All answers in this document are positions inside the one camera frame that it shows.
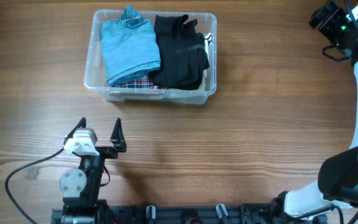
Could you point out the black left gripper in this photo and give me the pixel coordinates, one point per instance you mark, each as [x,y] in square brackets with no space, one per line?
[117,139]

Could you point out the red plaid shirt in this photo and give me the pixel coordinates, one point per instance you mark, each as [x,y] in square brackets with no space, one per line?
[144,83]

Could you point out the blue garment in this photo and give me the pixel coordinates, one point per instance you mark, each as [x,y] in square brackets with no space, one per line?
[129,47]

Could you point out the black garment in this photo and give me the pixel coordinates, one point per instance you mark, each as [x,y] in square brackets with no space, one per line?
[182,52]

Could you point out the cream garment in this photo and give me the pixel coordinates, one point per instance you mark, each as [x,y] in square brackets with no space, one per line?
[200,88]

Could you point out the white garment with green tag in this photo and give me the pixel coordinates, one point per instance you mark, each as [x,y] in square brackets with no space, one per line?
[208,40]

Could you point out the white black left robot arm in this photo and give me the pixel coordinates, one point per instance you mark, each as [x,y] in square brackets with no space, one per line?
[80,186]

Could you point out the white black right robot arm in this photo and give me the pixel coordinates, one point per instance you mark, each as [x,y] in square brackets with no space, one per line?
[336,186]

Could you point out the clear plastic storage container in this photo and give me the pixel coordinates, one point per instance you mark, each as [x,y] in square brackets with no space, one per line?
[95,75]

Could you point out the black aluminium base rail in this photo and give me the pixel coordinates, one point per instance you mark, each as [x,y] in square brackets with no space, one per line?
[244,214]

